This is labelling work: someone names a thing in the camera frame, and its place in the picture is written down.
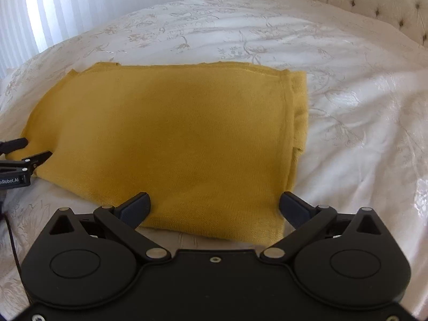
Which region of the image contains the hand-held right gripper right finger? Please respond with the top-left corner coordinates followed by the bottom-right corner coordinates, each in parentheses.
top-left (260, 192), bottom-right (382, 263)

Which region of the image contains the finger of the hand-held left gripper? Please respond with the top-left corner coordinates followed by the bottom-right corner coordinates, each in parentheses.
top-left (0, 137), bottom-right (28, 156)
top-left (0, 151), bottom-right (53, 170)

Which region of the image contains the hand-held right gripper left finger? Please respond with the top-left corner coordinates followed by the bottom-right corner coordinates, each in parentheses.
top-left (49, 192), bottom-right (170, 263)

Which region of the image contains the yellow knit sweater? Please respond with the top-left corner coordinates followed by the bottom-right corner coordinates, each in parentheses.
top-left (6, 62), bottom-right (308, 246)

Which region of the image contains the white floral bedspread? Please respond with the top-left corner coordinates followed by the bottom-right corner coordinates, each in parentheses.
top-left (0, 0), bottom-right (428, 308)

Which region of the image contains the white sheer curtain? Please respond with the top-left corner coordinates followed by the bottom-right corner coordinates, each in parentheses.
top-left (0, 0), bottom-right (215, 72)

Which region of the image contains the black cable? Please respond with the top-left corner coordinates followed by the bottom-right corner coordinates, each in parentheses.
top-left (0, 204), bottom-right (23, 271)

